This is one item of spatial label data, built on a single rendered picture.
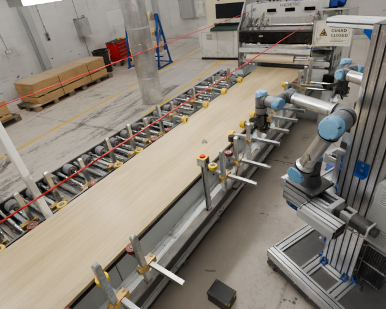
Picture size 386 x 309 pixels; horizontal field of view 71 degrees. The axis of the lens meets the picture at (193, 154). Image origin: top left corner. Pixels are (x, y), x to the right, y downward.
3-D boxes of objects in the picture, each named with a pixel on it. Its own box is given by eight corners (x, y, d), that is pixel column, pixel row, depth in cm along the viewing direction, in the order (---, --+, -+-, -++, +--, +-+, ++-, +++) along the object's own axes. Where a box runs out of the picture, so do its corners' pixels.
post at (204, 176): (212, 207, 226) (207, 163, 201) (209, 211, 223) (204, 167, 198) (208, 205, 228) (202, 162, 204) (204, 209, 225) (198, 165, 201)
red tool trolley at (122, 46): (133, 60, 1004) (127, 37, 960) (121, 66, 948) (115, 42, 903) (122, 61, 1022) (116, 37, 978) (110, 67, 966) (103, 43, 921)
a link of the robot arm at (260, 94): (263, 94, 165) (252, 91, 171) (262, 110, 171) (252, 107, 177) (271, 90, 169) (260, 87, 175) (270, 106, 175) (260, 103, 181)
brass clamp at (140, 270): (157, 260, 176) (156, 255, 173) (143, 277, 167) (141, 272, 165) (151, 256, 179) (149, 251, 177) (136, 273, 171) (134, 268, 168)
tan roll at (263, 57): (330, 64, 406) (331, 55, 399) (328, 66, 398) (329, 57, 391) (243, 59, 483) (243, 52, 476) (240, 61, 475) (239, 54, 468)
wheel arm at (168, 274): (185, 284, 160) (184, 279, 158) (182, 289, 158) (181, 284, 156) (135, 252, 184) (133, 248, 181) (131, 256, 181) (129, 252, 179)
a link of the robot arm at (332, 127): (310, 178, 179) (359, 118, 136) (296, 189, 172) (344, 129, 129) (296, 165, 184) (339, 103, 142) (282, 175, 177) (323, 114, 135)
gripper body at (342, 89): (342, 97, 212) (345, 81, 205) (333, 94, 218) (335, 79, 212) (348, 94, 215) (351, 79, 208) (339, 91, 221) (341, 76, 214)
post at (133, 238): (153, 282, 181) (136, 234, 155) (149, 287, 178) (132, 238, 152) (149, 279, 183) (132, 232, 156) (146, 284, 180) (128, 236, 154)
